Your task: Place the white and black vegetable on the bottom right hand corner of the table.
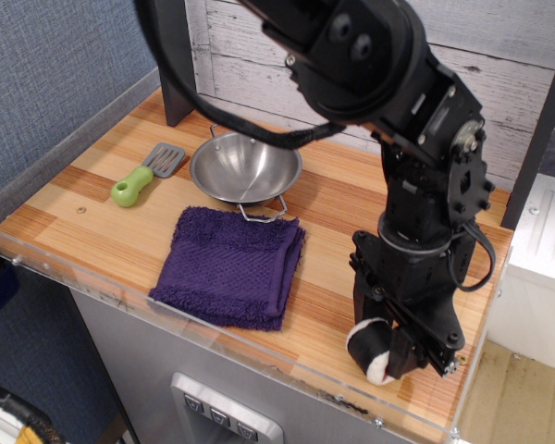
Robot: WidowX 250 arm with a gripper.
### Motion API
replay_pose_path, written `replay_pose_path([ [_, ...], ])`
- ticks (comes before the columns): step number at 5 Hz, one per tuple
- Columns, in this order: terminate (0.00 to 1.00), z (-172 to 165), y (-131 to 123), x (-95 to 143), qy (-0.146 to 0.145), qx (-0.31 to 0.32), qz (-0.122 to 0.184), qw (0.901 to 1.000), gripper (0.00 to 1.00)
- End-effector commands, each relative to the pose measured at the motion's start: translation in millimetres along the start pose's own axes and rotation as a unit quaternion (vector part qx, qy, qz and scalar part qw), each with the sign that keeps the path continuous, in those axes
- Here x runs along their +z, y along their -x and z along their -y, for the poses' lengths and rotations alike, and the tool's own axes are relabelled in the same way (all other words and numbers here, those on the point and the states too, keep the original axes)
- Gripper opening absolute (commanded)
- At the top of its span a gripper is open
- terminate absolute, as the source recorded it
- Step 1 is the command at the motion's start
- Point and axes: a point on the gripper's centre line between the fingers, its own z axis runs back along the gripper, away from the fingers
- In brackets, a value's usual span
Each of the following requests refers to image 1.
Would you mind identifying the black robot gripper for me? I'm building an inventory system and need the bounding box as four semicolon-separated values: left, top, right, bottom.
351;231;466;378

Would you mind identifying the black and white sushi roll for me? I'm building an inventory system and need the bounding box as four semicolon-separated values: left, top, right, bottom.
346;317;396;386

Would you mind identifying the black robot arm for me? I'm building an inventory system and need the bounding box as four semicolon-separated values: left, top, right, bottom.
247;1;494;385

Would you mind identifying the purple folded towel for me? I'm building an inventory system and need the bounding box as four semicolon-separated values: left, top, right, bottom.
149;207;305;331

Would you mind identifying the white aluminium side unit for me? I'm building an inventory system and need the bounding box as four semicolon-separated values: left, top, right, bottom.
487;174;555;368

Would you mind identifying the silver cabinet with buttons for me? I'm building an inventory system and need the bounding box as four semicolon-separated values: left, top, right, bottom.
72;291;424;443

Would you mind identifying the yellow object at corner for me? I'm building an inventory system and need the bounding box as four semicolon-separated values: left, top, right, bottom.
15;425;43;444

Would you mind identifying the clear acrylic edge guard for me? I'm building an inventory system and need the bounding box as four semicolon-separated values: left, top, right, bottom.
0;73;500;443

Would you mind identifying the dark grey right post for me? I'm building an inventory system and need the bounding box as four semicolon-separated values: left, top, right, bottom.
500;73;555;230

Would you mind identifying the dark grey post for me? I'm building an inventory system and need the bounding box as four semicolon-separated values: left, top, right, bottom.
150;0;196;127
500;73;555;230

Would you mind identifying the stainless steel bowl with handles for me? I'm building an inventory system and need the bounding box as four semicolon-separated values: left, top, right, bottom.
190;124;303;224

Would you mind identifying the green handled grey spatula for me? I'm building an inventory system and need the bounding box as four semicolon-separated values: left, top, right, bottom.
110;142;186;208

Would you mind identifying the dark grey left post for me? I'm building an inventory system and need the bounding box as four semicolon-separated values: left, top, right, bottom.
150;0;196;127

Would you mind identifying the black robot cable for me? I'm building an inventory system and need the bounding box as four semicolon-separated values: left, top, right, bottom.
136;0;497;293

